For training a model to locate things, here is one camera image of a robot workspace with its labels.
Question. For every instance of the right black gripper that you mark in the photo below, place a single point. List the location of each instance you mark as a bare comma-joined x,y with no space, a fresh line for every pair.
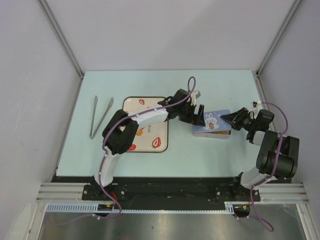
235,118

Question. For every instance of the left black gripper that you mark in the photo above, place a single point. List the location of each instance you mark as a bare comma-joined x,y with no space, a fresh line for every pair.
197,120

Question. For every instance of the silver tin lid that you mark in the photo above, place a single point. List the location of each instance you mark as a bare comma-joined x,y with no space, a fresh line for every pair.
213,122

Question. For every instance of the metal serving tongs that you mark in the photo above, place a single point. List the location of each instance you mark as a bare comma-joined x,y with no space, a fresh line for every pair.
94,127

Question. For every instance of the orange round cookie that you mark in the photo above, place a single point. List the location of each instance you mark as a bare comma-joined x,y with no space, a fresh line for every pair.
222,132

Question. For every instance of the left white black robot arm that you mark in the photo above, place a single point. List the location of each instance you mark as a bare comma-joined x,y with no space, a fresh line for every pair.
120,132

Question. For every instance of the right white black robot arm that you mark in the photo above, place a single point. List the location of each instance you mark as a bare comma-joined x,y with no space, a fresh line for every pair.
278,154

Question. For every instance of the silver tin box base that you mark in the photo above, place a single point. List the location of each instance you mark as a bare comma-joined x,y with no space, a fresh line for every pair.
212,135

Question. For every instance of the strawberry pattern white tray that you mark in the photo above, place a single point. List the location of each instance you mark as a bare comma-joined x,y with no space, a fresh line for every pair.
155,137

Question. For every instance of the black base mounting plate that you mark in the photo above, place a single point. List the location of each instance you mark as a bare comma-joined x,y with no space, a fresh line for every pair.
169,193

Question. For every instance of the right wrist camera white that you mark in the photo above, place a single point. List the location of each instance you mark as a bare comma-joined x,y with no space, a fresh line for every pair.
255,106

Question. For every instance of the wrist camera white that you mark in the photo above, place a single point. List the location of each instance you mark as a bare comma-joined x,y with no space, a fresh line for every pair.
255,106
194,96

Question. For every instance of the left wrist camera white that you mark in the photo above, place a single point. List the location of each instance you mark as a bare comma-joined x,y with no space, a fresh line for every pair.
194,96

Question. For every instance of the right aluminium frame post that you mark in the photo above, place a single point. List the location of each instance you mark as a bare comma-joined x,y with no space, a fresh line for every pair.
279,35

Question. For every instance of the aluminium frame post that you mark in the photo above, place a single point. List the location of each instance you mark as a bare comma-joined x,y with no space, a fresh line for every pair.
279,35
55,26

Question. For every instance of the left aluminium frame post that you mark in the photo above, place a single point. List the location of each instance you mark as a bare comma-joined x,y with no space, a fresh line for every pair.
55,26

